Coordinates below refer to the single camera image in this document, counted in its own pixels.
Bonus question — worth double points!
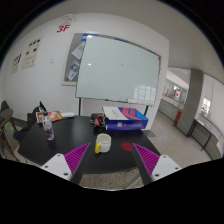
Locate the grey notice board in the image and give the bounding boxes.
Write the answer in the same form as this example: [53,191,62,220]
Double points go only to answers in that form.
[61,33,86,86]

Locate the red black tool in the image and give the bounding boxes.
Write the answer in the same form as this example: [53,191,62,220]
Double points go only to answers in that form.
[90,113,107,127]

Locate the dark chair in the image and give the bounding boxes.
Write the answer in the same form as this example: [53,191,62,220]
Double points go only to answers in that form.
[0,101,18,161]

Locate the white wall poster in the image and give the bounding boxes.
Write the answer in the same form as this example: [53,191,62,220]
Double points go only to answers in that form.
[22,37,43,69]

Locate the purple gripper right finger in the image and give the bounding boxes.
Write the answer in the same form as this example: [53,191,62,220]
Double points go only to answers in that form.
[132,142,183,186]

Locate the white mug yellow handle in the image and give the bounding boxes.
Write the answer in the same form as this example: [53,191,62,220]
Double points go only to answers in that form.
[95,134,111,154]

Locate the red round coaster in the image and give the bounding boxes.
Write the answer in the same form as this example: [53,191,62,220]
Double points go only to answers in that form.
[121,142,133,152]

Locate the blue cardboard box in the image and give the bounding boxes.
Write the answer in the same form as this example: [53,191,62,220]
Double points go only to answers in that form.
[102,106,148,130]

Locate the clear plastic water bottle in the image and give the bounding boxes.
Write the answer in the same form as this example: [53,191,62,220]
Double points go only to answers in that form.
[42,112,54,140]

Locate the black round table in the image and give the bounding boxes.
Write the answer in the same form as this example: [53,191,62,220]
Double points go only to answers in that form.
[18,116,159,174]

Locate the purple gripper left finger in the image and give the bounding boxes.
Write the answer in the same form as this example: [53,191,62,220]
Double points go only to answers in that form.
[40,142,92,186]

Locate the large glass whiteboard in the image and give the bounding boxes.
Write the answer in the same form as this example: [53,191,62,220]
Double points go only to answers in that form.
[76,35,160,106]

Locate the orange book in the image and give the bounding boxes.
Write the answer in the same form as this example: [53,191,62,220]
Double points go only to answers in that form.
[36,111,62,123]

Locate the red 3F wall sign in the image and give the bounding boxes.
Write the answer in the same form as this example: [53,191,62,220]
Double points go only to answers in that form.
[56,24,71,33]

